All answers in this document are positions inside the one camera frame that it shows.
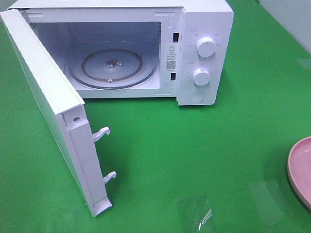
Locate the white microwave oven body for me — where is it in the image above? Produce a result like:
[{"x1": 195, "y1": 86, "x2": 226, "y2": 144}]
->
[{"x1": 6, "y1": 0, "x2": 234, "y2": 105}]

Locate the white microwave knob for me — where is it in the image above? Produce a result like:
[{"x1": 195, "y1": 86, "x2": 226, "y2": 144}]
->
[
  {"x1": 193, "y1": 68, "x2": 210, "y2": 86},
  {"x1": 196, "y1": 35, "x2": 216, "y2": 58}
]

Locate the round white door-release button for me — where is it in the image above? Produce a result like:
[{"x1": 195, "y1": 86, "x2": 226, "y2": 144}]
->
[{"x1": 190, "y1": 91, "x2": 205, "y2": 102}]

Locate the pink round plate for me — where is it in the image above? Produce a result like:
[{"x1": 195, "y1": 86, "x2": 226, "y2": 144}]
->
[{"x1": 287, "y1": 136, "x2": 311, "y2": 210}]

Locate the glass microwave turntable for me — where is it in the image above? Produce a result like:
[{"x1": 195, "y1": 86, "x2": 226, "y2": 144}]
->
[{"x1": 69, "y1": 41, "x2": 159, "y2": 90}]

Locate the white microwave door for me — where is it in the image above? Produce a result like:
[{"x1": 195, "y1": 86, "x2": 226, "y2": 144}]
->
[{"x1": 0, "y1": 10, "x2": 116, "y2": 216}]

